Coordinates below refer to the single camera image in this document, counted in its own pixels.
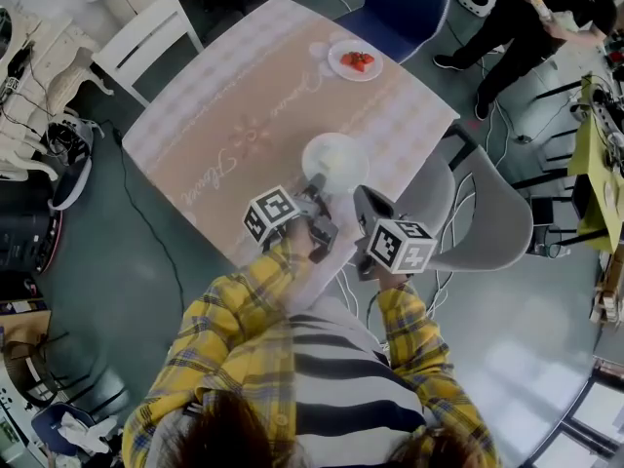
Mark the person's striped shirt torso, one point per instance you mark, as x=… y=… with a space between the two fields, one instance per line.
x=336 y=373

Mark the white wooden chair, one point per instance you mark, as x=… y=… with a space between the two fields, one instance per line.
x=146 y=27

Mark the blue bin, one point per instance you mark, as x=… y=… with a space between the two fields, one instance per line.
x=46 y=422

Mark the red strawberry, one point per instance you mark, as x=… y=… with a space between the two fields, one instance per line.
x=368 y=58
x=347 y=58
x=359 y=65

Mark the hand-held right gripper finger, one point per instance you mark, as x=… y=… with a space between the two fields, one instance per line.
x=366 y=200

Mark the person's left hand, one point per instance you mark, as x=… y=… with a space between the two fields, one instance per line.
x=301 y=239

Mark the white plate with strawberries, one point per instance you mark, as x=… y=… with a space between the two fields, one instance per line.
x=373 y=70

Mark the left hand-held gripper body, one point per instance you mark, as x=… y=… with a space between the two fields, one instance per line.
x=270 y=212

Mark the navy and white bag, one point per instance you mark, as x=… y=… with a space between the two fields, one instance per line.
x=73 y=173

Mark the green cloth side table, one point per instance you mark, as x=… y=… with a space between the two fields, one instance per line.
x=592 y=164

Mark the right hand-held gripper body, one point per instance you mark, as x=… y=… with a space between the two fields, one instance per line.
x=400 y=246

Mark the cream ornate dresser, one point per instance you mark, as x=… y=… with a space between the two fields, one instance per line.
x=63 y=66

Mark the person's left forearm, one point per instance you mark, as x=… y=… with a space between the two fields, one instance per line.
x=244 y=295

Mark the person's right forearm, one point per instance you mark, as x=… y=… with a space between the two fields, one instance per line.
x=409 y=324

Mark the white plate of pale food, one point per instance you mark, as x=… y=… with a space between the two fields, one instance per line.
x=316 y=154

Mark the white crumpled cloth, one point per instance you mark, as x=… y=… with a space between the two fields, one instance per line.
x=83 y=432

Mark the wooden block model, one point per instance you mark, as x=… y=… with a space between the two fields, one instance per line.
x=607 y=302

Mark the black metal frame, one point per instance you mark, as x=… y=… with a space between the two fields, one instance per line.
x=551 y=178

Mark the white framed panels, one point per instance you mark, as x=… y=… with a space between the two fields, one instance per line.
x=595 y=417

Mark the grey plastic chair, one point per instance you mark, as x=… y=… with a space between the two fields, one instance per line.
x=482 y=217

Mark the black round appliance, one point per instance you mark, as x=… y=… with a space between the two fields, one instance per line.
x=24 y=237

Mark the white power strip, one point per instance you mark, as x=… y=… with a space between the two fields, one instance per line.
x=603 y=111

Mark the brown cardboard box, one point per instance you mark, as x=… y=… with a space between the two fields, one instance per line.
x=24 y=327

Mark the table with pink patterned cloth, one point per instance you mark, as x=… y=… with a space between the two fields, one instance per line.
x=244 y=90

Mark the blue padded chair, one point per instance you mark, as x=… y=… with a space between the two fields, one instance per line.
x=404 y=12

